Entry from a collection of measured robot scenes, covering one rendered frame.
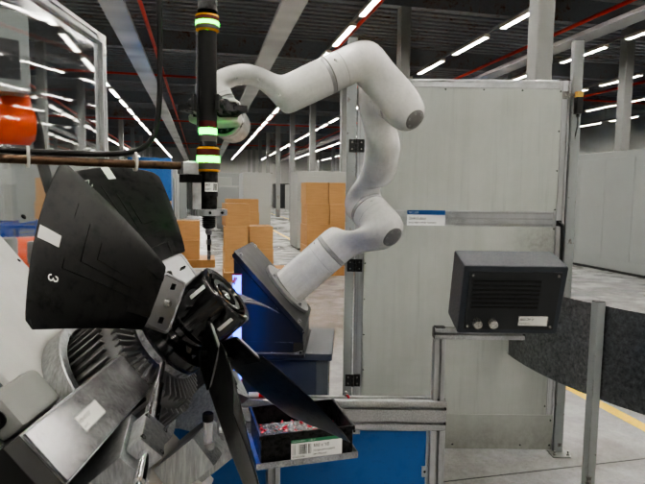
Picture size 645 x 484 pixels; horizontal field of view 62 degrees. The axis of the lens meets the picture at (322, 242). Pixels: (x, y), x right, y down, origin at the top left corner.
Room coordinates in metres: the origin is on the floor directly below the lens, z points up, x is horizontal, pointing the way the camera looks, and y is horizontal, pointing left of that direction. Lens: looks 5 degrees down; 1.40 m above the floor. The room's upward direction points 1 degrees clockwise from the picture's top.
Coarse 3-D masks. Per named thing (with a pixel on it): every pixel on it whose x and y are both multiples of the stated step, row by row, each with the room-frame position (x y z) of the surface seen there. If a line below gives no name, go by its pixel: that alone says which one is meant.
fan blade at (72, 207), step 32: (64, 192) 0.69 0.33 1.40; (96, 192) 0.75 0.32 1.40; (64, 224) 0.68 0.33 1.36; (96, 224) 0.72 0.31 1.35; (128, 224) 0.78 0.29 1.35; (32, 256) 0.62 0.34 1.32; (64, 256) 0.66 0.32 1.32; (96, 256) 0.71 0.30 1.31; (128, 256) 0.76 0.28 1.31; (32, 288) 0.61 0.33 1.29; (64, 288) 0.66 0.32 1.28; (96, 288) 0.71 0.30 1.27; (128, 288) 0.76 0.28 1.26; (32, 320) 0.60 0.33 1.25; (64, 320) 0.65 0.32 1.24; (96, 320) 0.70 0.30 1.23; (128, 320) 0.76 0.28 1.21
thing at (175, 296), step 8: (168, 280) 0.84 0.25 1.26; (176, 280) 0.86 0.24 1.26; (160, 288) 0.83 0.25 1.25; (168, 288) 0.85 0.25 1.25; (176, 288) 0.86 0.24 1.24; (184, 288) 0.88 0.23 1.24; (160, 296) 0.83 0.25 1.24; (168, 296) 0.85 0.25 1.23; (176, 296) 0.86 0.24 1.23; (160, 304) 0.83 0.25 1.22; (176, 304) 0.86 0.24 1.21; (152, 312) 0.82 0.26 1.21; (160, 312) 0.83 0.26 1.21; (168, 312) 0.85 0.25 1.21; (176, 312) 0.86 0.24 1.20; (152, 320) 0.82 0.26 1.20; (168, 320) 0.85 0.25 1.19; (152, 328) 0.82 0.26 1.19; (160, 328) 0.83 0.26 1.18; (168, 328) 0.85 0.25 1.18
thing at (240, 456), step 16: (224, 352) 0.77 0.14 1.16; (224, 368) 0.77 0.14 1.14; (224, 384) 0.77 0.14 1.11; (224, 400) 0.78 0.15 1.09; (224, 416) 0.78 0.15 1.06; (240, 416) 0.62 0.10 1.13; (224, 432) 0.78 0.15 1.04; (240, 432) 0.59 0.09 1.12; (240, 448) 0.71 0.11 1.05; (240, 464) 0.73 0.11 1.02; (256, 480) 0.62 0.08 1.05
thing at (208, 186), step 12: (204, 0) 1.00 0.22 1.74; (216, 0) 1.01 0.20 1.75; (216, 12) 1.03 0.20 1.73; (204, 180) 1.00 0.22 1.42; (216, 180) 1.01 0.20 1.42; (204, 192) 1.00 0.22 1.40; (216, 192) 1.01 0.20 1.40; (204, 204) 1.00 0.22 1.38; (216, 204) 1.01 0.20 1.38; (204, 216) 1.00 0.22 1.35; (204, 228) 1.01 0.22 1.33
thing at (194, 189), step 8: (184, 168) 0.97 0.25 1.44; (192, 168) 0.98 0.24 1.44; (184, 176) 0.98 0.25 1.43; (192, 176) 0.98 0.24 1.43; (200, 176) 0.98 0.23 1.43; (192, 184) 0.98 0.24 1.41; (200, 184) 0.99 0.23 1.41; (192, 192) 0.98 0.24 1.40; (200, 192) 0.99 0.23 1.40; (192, 200) 0.98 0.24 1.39; (200, 200) 0.99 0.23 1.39; (192, 208) 0.98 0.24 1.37; (200, 208) 0.99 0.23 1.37; (224, 208) 1.04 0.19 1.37
